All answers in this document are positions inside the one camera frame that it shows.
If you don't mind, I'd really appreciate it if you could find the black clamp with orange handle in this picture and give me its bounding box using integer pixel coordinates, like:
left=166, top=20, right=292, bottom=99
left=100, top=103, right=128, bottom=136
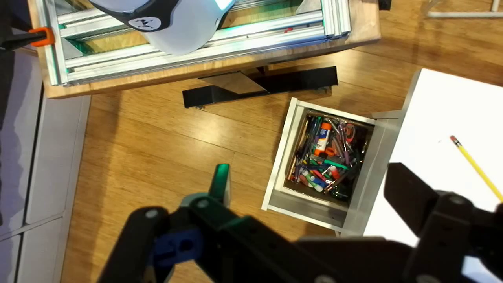
left=0, top=25, right=56, bottom=53

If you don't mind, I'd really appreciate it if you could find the aluminium profile frame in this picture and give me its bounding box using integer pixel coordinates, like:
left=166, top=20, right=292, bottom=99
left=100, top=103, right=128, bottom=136
left=40, top=0, right=353, bottom=88

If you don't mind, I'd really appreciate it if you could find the white metal desk leg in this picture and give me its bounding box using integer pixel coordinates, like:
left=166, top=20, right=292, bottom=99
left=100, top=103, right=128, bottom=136
left=424, top=0, right=503, bottom=20

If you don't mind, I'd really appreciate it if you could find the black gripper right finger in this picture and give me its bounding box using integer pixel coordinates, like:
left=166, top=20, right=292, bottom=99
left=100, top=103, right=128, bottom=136
left=383, top=162, right=503, bottom=283

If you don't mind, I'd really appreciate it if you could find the box of coloured markers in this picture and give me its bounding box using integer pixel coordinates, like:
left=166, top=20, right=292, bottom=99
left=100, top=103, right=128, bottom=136
left=282, top=108, right=375, bottom=207

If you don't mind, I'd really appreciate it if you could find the white open drawer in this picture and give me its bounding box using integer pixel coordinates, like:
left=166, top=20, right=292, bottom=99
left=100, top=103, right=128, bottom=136
left=259, top=96, right=380, bottom=231

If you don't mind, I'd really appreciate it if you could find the yellow pencil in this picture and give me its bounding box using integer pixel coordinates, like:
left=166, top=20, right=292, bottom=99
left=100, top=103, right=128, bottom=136
left=447, top=133, right=503, bottom=204

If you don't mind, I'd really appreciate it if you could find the wooden base board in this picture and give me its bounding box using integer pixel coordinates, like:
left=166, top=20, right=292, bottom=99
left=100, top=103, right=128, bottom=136
left=26, top=0, right=383, bottom=100

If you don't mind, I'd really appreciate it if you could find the black metal floor bar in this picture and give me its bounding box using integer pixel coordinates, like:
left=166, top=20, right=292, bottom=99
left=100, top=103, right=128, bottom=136
left=180, top=64, right=339, bottom=110

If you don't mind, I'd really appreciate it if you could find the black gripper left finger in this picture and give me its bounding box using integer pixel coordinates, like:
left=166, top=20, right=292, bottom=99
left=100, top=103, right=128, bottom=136
left=95, top=162, right=300, bottom=283

